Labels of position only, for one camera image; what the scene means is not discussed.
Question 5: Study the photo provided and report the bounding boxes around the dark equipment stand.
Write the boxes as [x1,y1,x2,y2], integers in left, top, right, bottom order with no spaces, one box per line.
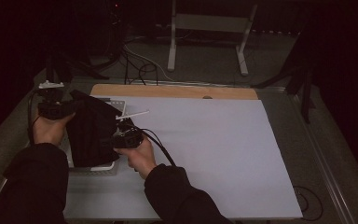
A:
[74,0,127,63]

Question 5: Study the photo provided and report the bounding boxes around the white floor cable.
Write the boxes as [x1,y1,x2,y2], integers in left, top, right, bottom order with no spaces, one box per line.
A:
[124,46,175,82]

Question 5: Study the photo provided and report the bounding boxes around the white perforated plastic basket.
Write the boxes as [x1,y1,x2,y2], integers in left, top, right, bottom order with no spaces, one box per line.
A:
[59,97,128,173]

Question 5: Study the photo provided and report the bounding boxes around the black tripod stand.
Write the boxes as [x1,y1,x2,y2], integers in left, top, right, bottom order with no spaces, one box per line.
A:
[251,60,317,124]
[41,50,110,94]

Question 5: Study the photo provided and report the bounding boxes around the person's left hand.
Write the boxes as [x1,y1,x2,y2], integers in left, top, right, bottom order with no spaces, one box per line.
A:
[32,111,76,147]

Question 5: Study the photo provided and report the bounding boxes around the grey metal stand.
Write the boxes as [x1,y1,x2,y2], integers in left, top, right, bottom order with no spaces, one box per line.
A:
[167,0,258,77]

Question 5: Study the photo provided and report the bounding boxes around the white table mat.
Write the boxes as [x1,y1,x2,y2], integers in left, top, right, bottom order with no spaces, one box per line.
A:
[62,94,304,220]

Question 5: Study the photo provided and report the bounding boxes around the person's right hand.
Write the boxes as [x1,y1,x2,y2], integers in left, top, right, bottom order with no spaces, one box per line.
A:
[114,136,158,181]

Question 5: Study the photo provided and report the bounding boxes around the black pants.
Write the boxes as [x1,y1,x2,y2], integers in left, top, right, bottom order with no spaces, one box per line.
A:
[64,89,131,168]

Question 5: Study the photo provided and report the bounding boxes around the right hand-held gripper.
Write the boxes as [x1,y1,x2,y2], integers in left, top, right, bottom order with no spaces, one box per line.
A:
[110,109,150,149]

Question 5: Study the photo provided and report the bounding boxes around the black floor cables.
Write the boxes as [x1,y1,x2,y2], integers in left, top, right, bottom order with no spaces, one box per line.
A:
[120,46,159,86]

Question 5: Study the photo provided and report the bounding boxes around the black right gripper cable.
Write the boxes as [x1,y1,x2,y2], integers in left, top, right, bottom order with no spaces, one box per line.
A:
[133,124,324,222]

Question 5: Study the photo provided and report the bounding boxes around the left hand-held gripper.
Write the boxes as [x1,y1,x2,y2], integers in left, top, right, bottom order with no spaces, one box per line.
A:
[36,79,76,120]

